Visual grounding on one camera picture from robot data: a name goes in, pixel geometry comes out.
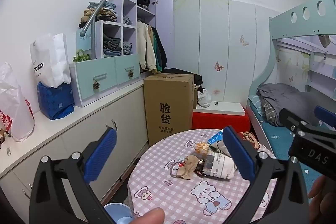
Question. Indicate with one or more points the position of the tall cardboard box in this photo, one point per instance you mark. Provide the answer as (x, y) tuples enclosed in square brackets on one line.
[(168, 108)]

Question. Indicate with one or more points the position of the white wardrobe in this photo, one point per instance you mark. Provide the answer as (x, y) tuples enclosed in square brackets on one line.
[(233, 69)]

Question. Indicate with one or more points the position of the pine cone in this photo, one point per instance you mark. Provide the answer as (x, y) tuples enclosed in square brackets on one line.
[(96, 85), (130, 74)]

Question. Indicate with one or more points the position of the small cardboard bits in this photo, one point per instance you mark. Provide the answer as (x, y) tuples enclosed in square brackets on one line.
[(3, 134)]

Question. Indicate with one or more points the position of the black clothes heap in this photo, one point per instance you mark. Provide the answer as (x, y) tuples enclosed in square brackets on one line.
[(183, 73)]

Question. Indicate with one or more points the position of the long white low cabinet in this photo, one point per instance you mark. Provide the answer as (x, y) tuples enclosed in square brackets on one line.
[(86, 129)]

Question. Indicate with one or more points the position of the newspaper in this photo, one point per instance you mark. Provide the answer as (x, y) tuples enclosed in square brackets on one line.
[(219, 163)]

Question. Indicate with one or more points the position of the pale butterfly sticker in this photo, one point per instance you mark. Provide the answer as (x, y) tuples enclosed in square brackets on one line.
[(244, 40)]

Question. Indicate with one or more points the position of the brown snack packet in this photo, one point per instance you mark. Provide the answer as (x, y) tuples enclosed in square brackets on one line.
[(249, 139)]

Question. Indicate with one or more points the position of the blue patterned bag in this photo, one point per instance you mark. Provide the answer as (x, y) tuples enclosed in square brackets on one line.
[(55, 100)]

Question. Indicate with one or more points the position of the pink butterfly sticker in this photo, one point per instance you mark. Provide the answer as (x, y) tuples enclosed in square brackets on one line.
[(218, 66)]

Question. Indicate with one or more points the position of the folded dark clothes stack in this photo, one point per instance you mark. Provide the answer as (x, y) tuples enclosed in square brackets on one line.
[(112, 45)]

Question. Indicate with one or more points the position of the brown stocking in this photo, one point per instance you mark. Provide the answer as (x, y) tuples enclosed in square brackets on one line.
[(186, 167)]

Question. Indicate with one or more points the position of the blue white toothpaste tube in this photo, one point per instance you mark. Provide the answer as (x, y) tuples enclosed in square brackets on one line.
[(214, 140)]

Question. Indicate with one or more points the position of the round table pink tablecloth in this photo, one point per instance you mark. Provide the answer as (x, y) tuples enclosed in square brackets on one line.
[(168, 192)]

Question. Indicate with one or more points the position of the pile of folded clothes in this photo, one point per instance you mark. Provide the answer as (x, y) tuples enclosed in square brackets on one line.
[(101, 12)]

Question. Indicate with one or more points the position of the white plastic bag red print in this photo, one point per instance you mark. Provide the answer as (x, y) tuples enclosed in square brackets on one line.
[(18, 111)]

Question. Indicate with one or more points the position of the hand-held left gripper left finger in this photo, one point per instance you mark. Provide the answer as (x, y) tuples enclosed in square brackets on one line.
[(101, 155)]

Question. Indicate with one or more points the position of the purple cabinet door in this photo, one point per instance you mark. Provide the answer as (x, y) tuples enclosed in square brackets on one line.
[(165, 29)]

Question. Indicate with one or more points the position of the cream hanging jacket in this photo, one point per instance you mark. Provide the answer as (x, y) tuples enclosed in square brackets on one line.
[(145, 48)]

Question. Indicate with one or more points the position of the dark snack wrapper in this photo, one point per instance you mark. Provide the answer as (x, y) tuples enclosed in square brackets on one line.
[(200, 169)]

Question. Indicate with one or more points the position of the teal drawer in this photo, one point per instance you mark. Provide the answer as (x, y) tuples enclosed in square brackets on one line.
[(126, 66), (94, 71)]

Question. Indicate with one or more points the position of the dark hanging jackets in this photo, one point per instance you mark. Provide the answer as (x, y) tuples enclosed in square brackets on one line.
[(160, 50)]

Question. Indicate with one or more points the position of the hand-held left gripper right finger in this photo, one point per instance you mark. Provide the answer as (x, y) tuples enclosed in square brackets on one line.
[(239, 153)]

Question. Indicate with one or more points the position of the red box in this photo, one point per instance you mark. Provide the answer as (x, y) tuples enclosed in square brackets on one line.
[(218, 121)]

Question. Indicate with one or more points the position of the grey blanket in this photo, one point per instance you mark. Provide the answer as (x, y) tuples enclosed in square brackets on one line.
[(286, 98)]

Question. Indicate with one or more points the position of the white board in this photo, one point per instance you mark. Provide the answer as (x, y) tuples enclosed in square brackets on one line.
[(228, 108)]

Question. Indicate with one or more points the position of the black folded clothes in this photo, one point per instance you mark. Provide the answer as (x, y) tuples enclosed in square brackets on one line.
[(143, 2)]

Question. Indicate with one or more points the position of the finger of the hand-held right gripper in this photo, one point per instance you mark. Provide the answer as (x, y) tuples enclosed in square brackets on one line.
[(325, 112), (288, 116)]

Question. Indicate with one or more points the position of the white paper bag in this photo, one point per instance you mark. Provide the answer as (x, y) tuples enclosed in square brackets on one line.
[(50, 61)]

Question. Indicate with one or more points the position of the teal bunk bed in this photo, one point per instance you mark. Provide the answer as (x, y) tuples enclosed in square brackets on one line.
[(294, 24)]

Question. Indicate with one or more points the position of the person's right hand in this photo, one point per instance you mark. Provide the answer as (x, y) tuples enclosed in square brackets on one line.
[(321, 191)]

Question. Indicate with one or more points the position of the brown cloth item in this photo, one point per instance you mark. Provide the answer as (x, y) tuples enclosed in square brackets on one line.
[(324, 40)]

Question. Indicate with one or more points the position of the purple stair shelf unit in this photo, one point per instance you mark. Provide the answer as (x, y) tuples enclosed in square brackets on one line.
[(131, 3)]

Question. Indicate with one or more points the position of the light blue bin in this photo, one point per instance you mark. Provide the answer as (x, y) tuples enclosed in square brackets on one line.
[(116, 211)]

